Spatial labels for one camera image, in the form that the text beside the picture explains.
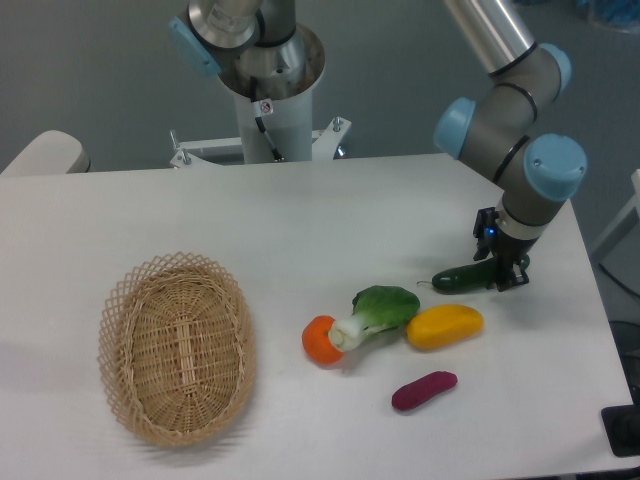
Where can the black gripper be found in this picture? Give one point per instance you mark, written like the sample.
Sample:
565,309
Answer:
498,234

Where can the dark green cucumber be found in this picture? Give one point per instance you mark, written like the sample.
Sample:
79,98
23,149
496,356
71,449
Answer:
459,280

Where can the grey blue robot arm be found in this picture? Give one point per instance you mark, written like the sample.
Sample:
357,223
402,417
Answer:
536,175

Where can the yellow mango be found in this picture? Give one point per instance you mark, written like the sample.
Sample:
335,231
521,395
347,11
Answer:
443,325

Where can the green bok choy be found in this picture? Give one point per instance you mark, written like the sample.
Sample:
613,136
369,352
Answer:
375,309

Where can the purple sweet potato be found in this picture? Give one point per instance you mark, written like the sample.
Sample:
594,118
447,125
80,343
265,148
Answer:
422,390

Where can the white furniture leg right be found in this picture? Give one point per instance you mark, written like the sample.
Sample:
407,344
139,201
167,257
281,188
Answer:
619,226

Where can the black device at table edge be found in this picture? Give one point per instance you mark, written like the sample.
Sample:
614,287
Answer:
621,425

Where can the orange round fruit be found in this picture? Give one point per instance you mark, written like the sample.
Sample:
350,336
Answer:
316,343

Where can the woven wicker basket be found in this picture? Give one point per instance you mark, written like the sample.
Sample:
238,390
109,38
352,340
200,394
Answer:
176,353

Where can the white chair armrest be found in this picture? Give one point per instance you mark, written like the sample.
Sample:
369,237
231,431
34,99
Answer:
51,153

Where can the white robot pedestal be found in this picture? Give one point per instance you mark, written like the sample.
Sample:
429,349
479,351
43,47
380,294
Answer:
272,89

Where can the white metal base frame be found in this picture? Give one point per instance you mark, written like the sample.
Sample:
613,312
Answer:
326,145

